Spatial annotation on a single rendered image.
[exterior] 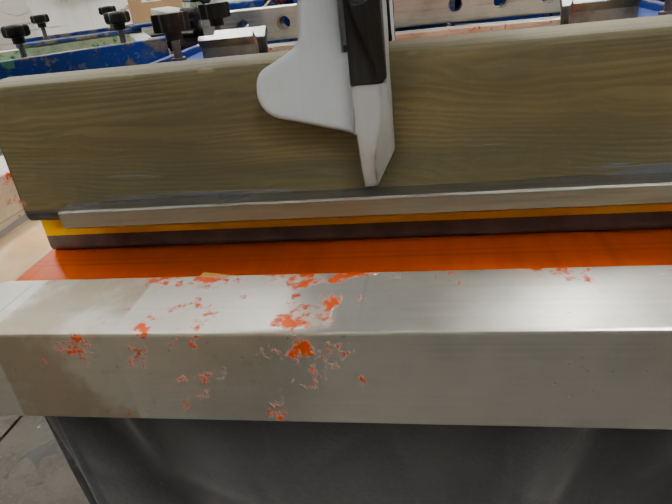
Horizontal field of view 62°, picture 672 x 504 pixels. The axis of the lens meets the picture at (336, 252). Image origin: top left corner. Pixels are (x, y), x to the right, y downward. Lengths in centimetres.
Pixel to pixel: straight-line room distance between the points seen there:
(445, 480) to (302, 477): 9
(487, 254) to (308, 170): 10
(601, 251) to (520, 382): 13
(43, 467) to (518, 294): 164
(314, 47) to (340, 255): 11
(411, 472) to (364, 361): 19
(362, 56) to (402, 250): 10
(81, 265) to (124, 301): 13
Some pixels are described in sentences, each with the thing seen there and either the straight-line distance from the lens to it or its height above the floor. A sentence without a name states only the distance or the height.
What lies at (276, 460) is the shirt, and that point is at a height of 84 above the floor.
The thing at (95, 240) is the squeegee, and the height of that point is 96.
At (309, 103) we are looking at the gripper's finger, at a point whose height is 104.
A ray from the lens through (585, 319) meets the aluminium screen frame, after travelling 18.
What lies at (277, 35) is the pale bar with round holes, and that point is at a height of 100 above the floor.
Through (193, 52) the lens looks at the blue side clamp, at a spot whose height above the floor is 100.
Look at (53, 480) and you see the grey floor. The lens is 171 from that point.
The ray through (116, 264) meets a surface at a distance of 34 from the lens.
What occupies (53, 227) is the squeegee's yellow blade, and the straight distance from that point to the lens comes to 37.
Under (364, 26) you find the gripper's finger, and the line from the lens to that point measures 23.
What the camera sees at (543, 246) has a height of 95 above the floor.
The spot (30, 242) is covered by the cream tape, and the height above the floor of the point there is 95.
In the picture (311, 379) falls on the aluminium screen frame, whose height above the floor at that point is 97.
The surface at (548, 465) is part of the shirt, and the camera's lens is 35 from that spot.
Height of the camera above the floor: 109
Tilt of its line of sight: 27 degrees down
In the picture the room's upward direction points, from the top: 7 degrees counter-clockwise
